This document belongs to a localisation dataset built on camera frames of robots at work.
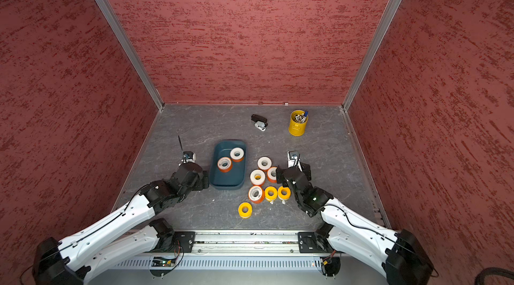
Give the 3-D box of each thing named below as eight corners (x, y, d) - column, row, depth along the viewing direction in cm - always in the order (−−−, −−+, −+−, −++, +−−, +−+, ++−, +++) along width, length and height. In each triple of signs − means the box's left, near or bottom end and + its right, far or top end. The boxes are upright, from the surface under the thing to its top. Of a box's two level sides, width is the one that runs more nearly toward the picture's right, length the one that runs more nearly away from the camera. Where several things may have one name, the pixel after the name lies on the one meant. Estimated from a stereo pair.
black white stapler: (248, 123, 115) (247, 118, 112) (255, 116, 119) (254, 112, 115) (263, 132, 111) (263, 128, 108) (270, 126, 114) (270, 121, 111)
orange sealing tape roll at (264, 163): (255, 164, 97) (255, 162, 96) (264, 155, 100) (264, 153, 99) (265, 172, 95) (265, 170, 93) (273, 163, 98) (274, 161, 96)
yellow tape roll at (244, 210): (237, 218, 82) (237, 216, 80) (238, 204, 86) (238, 202, 84) (251, 218, 82) (251, 217, 80) (252, 204, 86) (252, 202, 84)
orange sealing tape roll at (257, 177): (249, 184, 89) (249, 182, 87) (250, 172, 93) (250, 169, 91) (265, 185, 89) (265, 182, 87) (265, 172, 93) (265, 169, 91)
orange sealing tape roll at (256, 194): (248, 203, 85) (248, 200, 82) (249, 187, 89) (248, 184, 87) (264, 203, 85) (264, 200, 82) (264, 187, 89) (264, 185, 87)
